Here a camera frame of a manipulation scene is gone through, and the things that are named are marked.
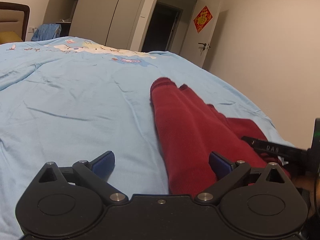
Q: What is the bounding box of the dark red long-sleeve shirt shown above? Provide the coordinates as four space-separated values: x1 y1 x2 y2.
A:
150 77 281 197

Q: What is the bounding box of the white bedroom door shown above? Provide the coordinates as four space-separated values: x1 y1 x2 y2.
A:
180 0 222 67

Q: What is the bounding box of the person's right hand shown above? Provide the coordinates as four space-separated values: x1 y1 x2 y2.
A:
292 174 315 218

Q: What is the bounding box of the light blue cartoon duvet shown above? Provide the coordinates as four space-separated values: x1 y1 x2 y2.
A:
1 37 285 239

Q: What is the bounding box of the blue garment on chair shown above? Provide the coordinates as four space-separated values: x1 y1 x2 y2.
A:
31 23 61 41

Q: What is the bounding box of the red fu character decoration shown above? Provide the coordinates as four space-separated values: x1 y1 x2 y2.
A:
194 5 213 33

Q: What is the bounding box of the grey built-in wardrobe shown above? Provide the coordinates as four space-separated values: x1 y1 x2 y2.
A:
43 0 145 49

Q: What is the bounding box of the olive yellow pillow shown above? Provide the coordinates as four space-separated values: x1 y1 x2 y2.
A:
0 31 23 44

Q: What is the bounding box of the brown padded headboard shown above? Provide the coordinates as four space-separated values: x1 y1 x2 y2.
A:
0 2 30 42

